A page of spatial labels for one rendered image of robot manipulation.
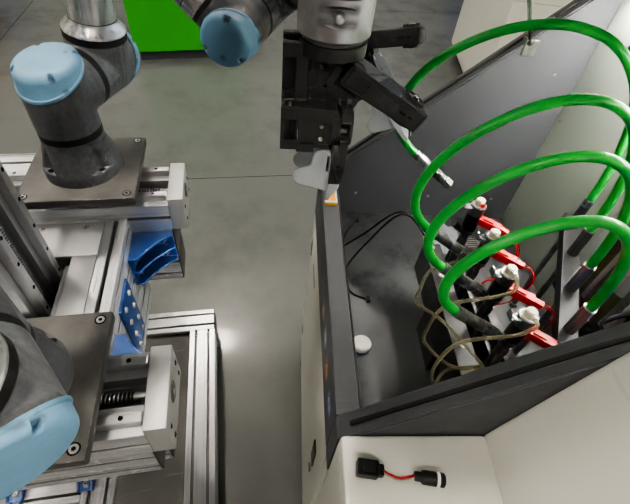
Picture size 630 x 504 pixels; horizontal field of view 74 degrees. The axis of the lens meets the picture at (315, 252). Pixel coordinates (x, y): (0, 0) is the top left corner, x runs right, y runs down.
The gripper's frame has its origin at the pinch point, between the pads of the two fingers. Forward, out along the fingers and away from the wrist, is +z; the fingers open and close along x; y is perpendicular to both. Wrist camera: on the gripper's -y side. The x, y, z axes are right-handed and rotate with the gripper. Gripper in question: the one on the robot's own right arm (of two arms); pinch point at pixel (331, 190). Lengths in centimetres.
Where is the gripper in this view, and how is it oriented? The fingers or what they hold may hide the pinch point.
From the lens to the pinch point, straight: 57.9
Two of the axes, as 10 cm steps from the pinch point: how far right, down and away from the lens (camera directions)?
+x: 0.3, 7.4, -6.8
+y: -10.0, -0.3, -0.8
